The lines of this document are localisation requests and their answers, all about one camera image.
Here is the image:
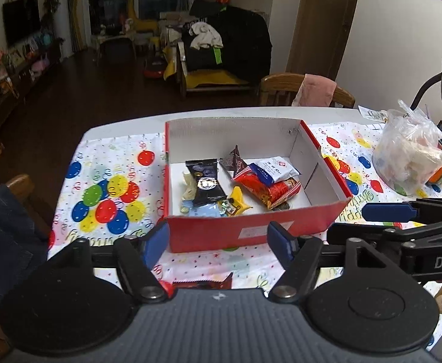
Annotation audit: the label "red snack bag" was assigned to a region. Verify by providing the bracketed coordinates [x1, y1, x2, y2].
[234, 166, 301, 210]

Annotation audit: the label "cream packet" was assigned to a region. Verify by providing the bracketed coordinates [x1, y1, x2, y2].
[182, 173, 197, 201]

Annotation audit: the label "yellow snack packet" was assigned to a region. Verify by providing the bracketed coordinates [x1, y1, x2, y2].
[227, 186, 252, 216]

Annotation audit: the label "light blue packet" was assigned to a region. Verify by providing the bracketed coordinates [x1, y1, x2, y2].
[180, 200, 228, 218]

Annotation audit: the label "brown foil snack bag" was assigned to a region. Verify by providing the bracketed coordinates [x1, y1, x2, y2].
[172, 273, 233, 290]

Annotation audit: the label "black gold snack packet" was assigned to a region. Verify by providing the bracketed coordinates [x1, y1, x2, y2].
[185, 158, 227, 207]

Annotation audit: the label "white blue milk packet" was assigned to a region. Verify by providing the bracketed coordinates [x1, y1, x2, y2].
[249, 156, 300, 187]

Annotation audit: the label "dark brown chocolate packet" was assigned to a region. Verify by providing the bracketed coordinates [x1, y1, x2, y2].
[219, 146, 247, 178]

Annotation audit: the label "red cardboard box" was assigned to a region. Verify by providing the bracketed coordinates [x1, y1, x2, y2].
[164, 117, 352, 252]

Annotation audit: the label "balloon birthday tablecloth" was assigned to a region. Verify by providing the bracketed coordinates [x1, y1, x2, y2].
[50, 117, 442, 290]

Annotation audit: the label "large clear plastic bag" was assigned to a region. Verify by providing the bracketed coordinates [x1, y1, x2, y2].
[372, 100, 442, 196]

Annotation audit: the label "orange green toy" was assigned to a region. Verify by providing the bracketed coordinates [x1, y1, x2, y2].
[426, 167, 442, 186]

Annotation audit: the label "pink cloth on chair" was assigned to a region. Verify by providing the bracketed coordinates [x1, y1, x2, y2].
[291, 74, 336, 107]

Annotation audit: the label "wooden chair with jeans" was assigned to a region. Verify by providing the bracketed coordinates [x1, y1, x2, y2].
[0, 174, 50, 357]

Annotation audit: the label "blue denim jeans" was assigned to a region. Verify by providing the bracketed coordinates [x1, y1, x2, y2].
[0, 185, 49, 301]

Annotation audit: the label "far wooden chair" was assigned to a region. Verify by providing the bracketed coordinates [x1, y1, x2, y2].
[259, 73, 356, 109]

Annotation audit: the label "black clothes pile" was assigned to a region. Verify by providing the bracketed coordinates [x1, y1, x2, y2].
[182, 0, 273, 84]

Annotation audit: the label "white shirt on pile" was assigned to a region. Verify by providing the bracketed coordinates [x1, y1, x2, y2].
[189, 21, 223, 50]

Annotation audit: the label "yellow giraffe toy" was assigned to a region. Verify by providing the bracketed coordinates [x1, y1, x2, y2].
[122, 0, 160, 35]

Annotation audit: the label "wall television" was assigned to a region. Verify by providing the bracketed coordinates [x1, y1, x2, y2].
[2, 0, 41, 47]

